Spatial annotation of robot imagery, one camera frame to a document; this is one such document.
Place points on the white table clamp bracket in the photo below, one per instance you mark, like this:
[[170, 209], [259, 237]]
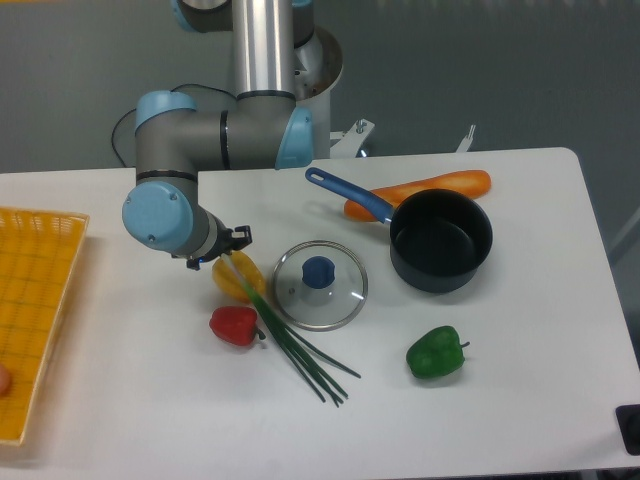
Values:
[[467, 141]]

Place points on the black saucepan blue handle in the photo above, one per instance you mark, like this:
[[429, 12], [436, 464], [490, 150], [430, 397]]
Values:
[[438, 238]]

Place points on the red bell pepper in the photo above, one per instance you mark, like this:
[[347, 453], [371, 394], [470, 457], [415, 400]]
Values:
[[236, 325]]

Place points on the green bell pepper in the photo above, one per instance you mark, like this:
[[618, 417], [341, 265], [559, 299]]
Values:
[[436, 354]]

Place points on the yellow bell pepper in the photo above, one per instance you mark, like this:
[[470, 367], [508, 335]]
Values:
[[227, 278]]

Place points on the green onion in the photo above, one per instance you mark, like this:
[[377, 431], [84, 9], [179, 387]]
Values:
[[302, 354]]

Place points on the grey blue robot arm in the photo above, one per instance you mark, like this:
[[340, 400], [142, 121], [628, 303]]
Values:
[[175, 141]]

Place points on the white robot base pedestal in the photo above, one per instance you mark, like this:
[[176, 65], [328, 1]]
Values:
[[318, 69]]

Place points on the yellow woven basket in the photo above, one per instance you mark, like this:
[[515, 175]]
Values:
[[39, 252]]

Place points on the black device at table edge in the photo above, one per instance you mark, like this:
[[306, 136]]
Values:
[[628, 421]]

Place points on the orange baguette bread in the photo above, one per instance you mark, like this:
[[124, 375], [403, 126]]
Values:
[[470, 183]]

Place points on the white base mounting bracket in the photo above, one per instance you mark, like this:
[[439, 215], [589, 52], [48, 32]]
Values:
[[352, 143]]

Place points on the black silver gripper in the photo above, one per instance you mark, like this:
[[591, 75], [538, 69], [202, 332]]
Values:
[[210, 238]]

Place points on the glass pot lid blue knob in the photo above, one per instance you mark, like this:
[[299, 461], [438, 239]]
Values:
[[319, 285]]

